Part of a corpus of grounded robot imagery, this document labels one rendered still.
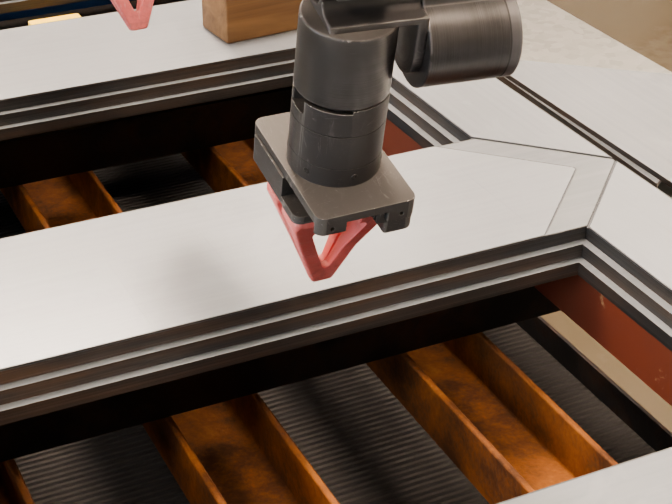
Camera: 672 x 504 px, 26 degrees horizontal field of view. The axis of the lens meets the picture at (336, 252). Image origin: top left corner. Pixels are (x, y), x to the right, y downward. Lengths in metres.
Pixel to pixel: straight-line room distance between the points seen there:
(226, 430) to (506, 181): 0.31
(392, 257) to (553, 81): 0.52
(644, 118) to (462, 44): 0.70
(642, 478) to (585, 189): 0.38
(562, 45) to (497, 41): 0.96
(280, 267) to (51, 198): 0.54
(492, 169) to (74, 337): 0.41
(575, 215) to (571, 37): 0.66
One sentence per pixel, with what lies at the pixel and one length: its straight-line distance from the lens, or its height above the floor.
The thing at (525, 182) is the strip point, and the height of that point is 0.85.
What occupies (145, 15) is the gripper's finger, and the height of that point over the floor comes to 0.98.
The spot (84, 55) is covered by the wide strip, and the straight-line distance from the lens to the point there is 1.51.
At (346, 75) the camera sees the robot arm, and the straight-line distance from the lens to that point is 0.81.
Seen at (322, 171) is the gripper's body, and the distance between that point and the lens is 0.86.
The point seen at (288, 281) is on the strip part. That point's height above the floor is 0.85.
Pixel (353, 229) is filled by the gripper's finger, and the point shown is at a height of 0.96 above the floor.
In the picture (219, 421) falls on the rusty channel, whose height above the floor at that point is 0.68.
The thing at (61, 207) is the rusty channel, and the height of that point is 0.68.
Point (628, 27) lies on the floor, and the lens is 4.01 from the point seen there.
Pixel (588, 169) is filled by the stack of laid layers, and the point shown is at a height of 0.85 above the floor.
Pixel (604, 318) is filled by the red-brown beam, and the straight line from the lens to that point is 1.19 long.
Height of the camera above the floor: 1.41
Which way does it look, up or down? 30 degrees down
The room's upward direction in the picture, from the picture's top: straight up
